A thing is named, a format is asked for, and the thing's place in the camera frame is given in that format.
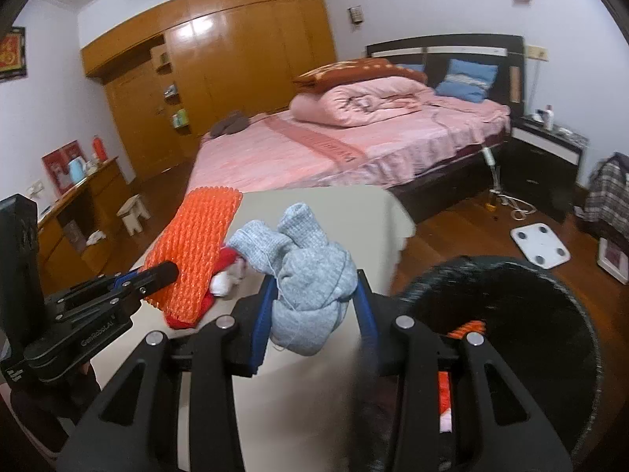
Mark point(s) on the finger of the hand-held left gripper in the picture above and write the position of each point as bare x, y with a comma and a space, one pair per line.
159, 275
125, 279

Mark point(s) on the small wooden stool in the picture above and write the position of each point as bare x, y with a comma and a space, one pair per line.
132, 211

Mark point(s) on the light blue kettle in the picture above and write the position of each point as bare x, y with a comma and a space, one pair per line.
77, 169

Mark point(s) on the red plastic bag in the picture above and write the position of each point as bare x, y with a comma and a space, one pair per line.
226, 258

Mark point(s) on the blue pillow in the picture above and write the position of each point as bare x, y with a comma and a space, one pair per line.
410, 67
467, 78

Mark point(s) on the white lotion bottle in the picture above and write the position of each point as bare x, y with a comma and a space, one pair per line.
548, 118

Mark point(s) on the wooden sideboard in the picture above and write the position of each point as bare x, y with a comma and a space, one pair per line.
105, 191

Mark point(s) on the black and white nightstand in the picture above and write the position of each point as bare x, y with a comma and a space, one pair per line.
540, 177

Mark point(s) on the yellowish wall outlet panel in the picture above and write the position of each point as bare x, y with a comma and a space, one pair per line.
535, 52

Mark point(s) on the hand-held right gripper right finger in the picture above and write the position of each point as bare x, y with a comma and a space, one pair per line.
366, 314

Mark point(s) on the red and white wrapper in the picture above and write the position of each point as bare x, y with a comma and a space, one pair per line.
445, 398

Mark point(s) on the white framed picture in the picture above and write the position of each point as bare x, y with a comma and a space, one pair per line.
614, 260

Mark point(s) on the dark bed frame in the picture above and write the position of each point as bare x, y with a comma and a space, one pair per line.
442, 191

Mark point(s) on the small wooden wall lamp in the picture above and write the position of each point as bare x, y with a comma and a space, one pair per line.
355, 14

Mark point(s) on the red and gold wall hanging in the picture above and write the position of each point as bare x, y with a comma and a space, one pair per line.
12, 54

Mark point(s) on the brown patterned pillow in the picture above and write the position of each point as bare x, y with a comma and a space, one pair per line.
354, 71

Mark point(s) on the cardboard box on shelf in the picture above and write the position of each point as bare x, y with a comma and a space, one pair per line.
160, 55

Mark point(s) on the crumpled white tissue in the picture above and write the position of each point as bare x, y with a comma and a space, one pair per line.
223, 282

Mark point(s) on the plaid cloth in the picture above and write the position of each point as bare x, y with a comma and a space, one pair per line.
609, 196

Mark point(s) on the trash bin with black liner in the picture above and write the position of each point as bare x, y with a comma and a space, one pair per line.
530, 329

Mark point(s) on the small shelf items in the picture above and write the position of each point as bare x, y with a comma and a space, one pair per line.
170, 91

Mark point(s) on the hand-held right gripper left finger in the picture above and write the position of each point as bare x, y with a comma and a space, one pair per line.
260, 324

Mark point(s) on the folded pink quilt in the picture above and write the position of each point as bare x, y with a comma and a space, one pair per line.
354, 103

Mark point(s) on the red thermos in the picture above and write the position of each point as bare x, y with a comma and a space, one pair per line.
99, 148

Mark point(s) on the crumpled white cloth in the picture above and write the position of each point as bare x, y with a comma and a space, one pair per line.
96, 238

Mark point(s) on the bed with pink bedding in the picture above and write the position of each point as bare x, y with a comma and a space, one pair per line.
275, 157

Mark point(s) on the wooden wardrobe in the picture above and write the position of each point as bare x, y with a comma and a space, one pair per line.
245, 59

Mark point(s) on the dark wooden headboard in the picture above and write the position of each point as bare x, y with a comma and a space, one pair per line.
442, 46

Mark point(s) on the green and white shelf bottles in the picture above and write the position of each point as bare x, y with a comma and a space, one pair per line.
179, 119

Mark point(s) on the white bathroom scale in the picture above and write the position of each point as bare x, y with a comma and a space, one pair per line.
540, 246

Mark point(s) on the red picture frames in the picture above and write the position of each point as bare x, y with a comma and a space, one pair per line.
59, 169

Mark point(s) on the grey knitted sock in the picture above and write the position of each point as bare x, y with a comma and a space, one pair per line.
309, 285

